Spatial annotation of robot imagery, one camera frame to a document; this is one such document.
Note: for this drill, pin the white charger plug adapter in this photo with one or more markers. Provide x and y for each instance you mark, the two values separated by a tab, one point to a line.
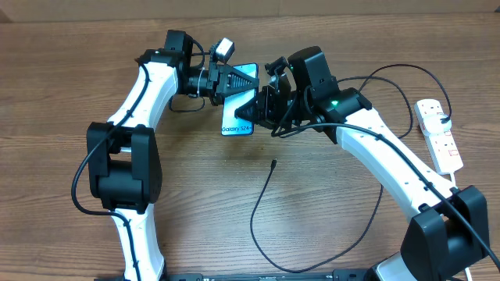
435	124

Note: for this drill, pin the blue Galaxy S24 smartphone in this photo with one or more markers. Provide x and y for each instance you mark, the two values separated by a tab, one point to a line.
235	120

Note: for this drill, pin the white power strip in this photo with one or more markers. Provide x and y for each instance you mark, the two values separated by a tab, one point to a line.
442	147

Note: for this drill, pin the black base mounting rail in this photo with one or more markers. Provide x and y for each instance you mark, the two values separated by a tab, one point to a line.
336	275

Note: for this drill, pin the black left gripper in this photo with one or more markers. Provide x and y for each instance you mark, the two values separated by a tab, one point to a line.
222	77

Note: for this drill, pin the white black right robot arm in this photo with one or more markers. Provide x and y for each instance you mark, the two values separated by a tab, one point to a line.
448	226

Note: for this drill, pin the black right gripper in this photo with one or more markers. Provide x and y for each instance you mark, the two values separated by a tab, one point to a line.
268	116

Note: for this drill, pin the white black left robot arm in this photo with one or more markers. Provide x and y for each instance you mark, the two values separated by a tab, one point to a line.
123	161

